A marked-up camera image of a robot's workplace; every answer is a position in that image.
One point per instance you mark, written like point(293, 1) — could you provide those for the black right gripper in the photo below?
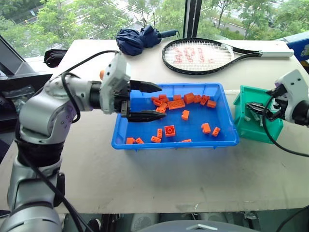
point(277, 106)

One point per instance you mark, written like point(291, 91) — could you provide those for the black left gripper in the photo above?
point(123, 99)

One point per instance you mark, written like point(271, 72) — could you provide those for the small orange building block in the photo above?
point(211, 104)
point(185, 114)
point(177, 97)
point(156, 139)
point(216, 131)
point(206, 128)
point(186, 140)
point(197, 98)
point(159, 133)
point(204, 99)
point(139, 140)
point(158, 102)
point(130, 140)
point(163, 97)
point(153, 98)

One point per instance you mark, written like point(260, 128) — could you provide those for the square orange building block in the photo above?
point(162, 107)

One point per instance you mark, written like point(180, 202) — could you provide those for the long orange block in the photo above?
point(176, 104)

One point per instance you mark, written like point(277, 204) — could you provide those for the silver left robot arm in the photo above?
point(43, 108)

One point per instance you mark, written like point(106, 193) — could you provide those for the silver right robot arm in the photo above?
point(299, 110)

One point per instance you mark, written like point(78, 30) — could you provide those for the green plastic bin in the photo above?
point(251, 135)

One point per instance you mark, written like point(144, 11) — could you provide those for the tall orange building block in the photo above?
point(189, 98)

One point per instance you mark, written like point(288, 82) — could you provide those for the orange foam cylinder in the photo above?
point(102, 74)

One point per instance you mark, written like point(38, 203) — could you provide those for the blue plastic tray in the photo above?
point(193, 123)

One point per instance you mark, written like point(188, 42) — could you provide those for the black and white tennis racket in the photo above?
point(275, 53)

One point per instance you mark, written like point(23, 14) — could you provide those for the navy folded umbrella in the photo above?
point(130, 41)

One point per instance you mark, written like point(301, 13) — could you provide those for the black bag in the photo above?
point(54, 58)

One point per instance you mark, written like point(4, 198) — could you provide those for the clear plastic bag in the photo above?
point(18, 94)

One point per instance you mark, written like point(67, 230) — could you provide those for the dark rounded shape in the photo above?
point(198, 227)

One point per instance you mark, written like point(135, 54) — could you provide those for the dark slanted panel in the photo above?
point(9, 60)

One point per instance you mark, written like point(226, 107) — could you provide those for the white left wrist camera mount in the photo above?
point(116, 79)

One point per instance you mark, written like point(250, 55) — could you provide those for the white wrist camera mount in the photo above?
point(293, 82)
point(116, 79)

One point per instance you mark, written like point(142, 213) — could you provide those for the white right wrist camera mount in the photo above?
point(293, 82)

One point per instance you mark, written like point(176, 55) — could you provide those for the black window frame post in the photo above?
point(192, 17)

